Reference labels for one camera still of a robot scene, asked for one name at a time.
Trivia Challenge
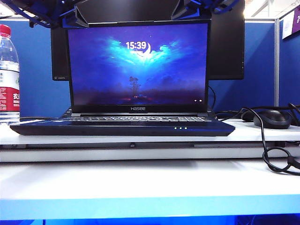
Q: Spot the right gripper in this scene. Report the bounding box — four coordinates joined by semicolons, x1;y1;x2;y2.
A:
170;0;241;21

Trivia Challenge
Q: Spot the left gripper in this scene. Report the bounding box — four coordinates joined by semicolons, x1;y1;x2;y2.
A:
0;0;90;30

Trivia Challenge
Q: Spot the black Hasee laptop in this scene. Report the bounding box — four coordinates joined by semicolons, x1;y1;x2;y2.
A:
9;20;236;137

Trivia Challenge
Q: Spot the black Asus monitor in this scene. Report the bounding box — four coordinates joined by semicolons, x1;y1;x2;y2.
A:
50;0;246;82

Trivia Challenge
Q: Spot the blue partition panel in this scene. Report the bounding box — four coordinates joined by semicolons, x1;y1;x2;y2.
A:
0;19;276;119
279;4;300;111

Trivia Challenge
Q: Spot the red-capped water bottle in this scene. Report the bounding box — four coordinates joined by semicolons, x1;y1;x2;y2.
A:
0;24;22;125

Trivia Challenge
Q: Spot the purple white poster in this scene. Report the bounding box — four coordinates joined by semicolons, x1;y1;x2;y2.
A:
282;9;300;41

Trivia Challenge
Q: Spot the white desk riser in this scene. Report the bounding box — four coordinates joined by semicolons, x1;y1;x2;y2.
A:
0;117;300;164

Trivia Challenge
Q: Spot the black grey Logitech mouse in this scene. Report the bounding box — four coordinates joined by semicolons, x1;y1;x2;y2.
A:
253;109;293;130

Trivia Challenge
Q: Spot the thin black monitor cable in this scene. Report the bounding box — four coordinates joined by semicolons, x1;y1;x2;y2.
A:
207;85;217;111

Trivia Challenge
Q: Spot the grey partition post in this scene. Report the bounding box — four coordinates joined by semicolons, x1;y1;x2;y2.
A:
274;18;281;108

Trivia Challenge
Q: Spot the long thin black cable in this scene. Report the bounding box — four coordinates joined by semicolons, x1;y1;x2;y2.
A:
241;107;300;176

